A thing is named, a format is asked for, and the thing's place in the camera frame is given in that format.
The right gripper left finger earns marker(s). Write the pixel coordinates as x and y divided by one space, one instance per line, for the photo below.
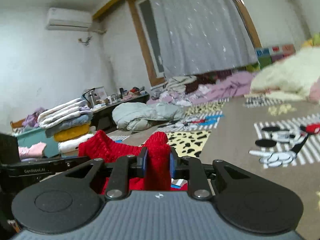
121 171

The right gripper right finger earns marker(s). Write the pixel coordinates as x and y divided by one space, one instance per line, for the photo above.
194 172

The teal storage box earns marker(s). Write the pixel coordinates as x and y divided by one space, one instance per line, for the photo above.
34 136

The light grey puffy jacket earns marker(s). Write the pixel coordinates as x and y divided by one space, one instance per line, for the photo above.
145 116

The dark low side table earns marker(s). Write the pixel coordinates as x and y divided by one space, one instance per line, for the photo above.
106 118

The white printed folded garment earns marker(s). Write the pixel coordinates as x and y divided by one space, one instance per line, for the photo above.
73 144

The light blue folded garment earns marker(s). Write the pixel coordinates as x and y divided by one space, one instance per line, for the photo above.
80 120

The mustard yellow folded sweater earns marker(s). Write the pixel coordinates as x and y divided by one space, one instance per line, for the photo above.
72 133

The striped white folded blanket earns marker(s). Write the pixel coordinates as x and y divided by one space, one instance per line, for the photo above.
63 112

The purple crumpled sheet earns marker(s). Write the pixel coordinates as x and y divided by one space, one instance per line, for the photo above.
235 85

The cartoon mouse bed blanket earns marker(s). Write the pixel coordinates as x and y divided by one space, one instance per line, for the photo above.
231 141

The grey starry curtain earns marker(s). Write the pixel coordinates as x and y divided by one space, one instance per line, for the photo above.
200 36

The colourful foam mat box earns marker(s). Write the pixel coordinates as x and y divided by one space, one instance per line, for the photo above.
269 55

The cream white duvet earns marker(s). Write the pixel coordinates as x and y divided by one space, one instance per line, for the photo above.
295 78

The wooden window frame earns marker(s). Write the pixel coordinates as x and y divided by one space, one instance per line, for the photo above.
147 36

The white wall air conditioner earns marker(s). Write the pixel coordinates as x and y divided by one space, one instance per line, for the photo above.
68 19

